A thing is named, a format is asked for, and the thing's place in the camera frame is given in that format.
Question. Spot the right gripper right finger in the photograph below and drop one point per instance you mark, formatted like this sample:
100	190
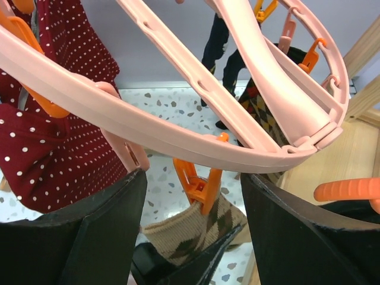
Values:
296	242

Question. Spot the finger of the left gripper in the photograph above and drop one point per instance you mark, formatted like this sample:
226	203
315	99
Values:
148	267

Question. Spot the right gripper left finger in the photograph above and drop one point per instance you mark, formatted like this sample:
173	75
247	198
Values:
88	242

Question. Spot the beige brown argyle sock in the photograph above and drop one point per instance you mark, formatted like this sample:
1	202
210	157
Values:
181	238

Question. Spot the pink round clip hanger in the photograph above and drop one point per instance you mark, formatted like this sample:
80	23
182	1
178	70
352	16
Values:
66	134

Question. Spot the black garment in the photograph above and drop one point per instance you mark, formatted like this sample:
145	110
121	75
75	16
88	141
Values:
355	209

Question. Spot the black multicolour argyle sock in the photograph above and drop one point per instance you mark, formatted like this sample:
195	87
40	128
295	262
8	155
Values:
215	45

